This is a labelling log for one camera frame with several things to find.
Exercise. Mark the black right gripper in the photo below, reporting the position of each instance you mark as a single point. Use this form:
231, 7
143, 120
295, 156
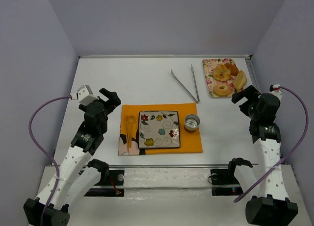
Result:
245, 102

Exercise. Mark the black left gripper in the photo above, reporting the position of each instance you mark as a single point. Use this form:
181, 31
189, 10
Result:
108, 101

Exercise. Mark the glazed ring doughnut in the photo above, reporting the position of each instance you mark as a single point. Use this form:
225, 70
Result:
222, 89

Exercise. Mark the metal tongs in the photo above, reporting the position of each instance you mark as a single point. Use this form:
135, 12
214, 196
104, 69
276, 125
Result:
186, 79

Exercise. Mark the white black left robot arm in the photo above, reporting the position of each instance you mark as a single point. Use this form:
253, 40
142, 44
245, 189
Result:
79, 171

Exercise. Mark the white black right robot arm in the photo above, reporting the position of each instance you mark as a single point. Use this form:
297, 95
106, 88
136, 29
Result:
267, 200

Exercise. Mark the tan bread slice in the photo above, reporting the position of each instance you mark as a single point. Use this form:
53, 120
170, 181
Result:
240, 80

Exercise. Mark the orange plastic spoon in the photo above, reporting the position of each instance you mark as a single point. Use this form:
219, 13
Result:
131, 121

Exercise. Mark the dark brown pastry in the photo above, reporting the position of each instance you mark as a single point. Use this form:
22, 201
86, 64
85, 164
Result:
233, 69

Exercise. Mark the large golden bagel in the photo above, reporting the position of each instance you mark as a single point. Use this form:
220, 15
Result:
221, 73

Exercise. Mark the square floral ceramic plate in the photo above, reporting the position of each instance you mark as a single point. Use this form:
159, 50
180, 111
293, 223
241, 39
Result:
159, 130

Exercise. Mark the small metal cup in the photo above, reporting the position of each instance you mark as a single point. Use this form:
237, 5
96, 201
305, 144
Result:
191, 122

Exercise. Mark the orange cartoon placemat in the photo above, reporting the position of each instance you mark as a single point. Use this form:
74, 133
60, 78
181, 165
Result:
190, 140

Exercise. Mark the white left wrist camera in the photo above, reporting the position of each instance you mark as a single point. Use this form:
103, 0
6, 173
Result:
85, 95

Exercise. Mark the aluminium front rail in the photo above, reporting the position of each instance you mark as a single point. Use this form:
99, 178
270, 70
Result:
171, 166

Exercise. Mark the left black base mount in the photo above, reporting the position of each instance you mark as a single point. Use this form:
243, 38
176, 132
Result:
110, 185

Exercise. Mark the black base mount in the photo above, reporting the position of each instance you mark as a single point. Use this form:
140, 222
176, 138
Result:
110, 185
224, 184

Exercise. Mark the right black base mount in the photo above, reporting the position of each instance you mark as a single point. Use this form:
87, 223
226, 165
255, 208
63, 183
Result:
224, 184

